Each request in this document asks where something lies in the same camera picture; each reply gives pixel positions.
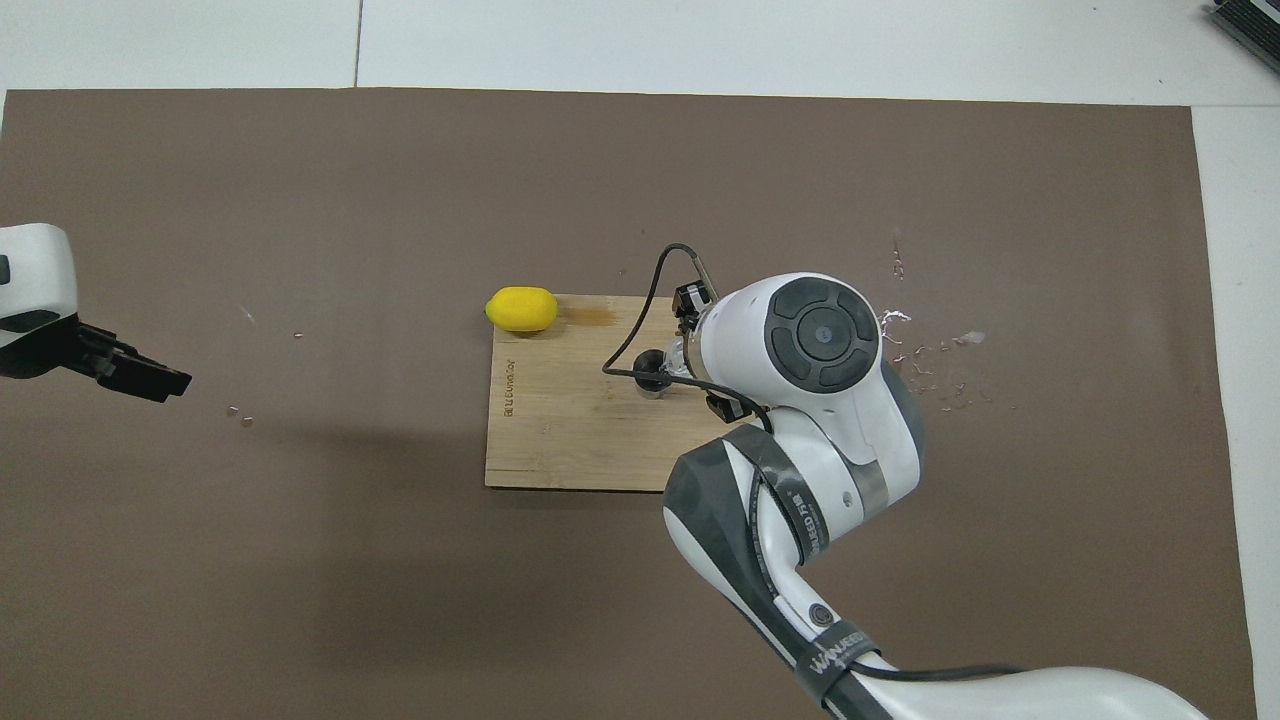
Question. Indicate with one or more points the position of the grey ribbed device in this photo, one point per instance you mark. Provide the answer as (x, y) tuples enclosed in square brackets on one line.
[(1255, 25)]

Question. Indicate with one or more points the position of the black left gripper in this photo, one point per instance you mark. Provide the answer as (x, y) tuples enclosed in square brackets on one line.
[(50, 355)]

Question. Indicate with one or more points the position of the brown table mat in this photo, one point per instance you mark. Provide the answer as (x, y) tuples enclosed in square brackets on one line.
[(400, 620)]

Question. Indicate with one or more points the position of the yellow lemon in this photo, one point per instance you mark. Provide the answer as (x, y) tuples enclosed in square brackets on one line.
[(521, 309)]

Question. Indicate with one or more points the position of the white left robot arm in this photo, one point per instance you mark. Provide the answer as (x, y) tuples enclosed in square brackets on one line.
[(35, 270)]

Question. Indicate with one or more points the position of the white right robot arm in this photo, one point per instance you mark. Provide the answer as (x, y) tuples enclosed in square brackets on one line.
[(820, 420)]

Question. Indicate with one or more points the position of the wooden cutting board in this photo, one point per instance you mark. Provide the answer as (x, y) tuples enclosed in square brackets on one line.
[(560, 430)]

